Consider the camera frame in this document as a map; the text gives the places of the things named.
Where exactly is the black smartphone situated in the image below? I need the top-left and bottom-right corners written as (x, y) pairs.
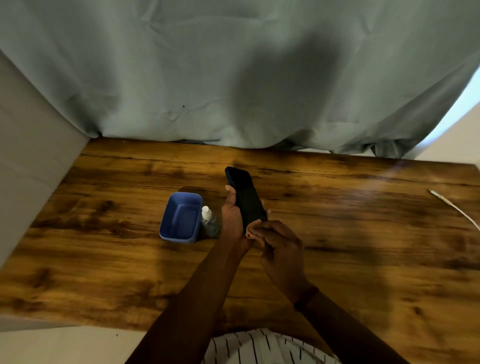
top-left (224, 166), bottom-right (268, 234)

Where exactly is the person's right forearm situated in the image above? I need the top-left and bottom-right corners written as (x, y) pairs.
top-left (300, 290), bottom-right (409, 364)

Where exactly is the white striped shirt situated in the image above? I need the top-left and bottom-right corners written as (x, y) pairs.
top-left (202, 328), bottom-right (341, 364)

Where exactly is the person's left hand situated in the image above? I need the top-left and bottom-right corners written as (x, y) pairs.
top-left (220, 185), bottom-right (271, 256)

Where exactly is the small clear spray bottle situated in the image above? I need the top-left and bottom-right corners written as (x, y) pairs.
top-left (200, 206), bottom-right (220, 238)

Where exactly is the grey-green curtain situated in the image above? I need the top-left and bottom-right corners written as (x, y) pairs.
top-left (0, 0), bottom-right (480, 159)

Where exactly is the white cable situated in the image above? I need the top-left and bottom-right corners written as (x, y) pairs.
top-left (429, 189), bottom-right (480, 232)

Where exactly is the blue plastic container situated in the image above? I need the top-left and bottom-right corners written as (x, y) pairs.
top-left (159, 192), bottom-right (203, 244)

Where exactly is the person's right hand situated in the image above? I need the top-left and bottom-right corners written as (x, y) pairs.
top-left (246, 220), bottom-right (313, 302)

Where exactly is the dark wristband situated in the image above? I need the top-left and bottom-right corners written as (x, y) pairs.
top-left (293, 286), bottom-right (320, 313)

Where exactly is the person's left forearm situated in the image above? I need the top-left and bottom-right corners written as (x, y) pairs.
top-left (125, 240), bottom-right (253, 364)

